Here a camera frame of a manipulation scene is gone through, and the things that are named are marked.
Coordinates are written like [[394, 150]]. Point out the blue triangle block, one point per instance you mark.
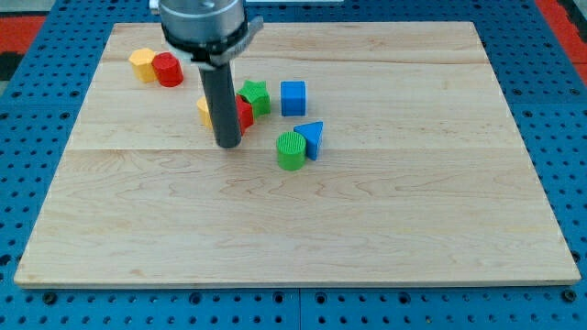
[[312, 132]]

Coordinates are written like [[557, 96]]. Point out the green star block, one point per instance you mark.
[[257, 95]]

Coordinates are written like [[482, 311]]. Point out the green cylinder block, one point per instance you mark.
[[290, 151]]

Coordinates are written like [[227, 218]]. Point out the yellow heart block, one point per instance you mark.
[[203, 112]]

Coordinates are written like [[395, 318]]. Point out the light wooden board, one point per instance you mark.
[[422, 178]]

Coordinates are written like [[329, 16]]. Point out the blue cube block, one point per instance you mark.
[[293, 98]]

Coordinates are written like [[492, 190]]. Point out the yellow hexagon block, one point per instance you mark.
[[141, 63]]

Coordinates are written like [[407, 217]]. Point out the red cylinder block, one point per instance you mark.
[[167, 69]]

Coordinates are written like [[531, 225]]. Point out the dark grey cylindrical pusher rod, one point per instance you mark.
[[220, 97]]

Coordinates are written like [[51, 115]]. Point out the red star block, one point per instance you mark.
[[245, 114]]

